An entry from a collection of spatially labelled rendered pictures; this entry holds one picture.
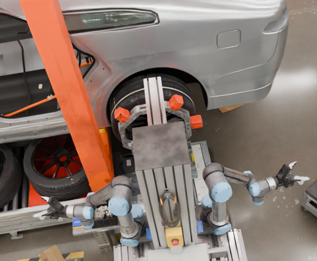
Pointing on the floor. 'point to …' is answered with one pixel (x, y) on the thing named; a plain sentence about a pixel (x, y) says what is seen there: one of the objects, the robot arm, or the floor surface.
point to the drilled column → (103, 241)
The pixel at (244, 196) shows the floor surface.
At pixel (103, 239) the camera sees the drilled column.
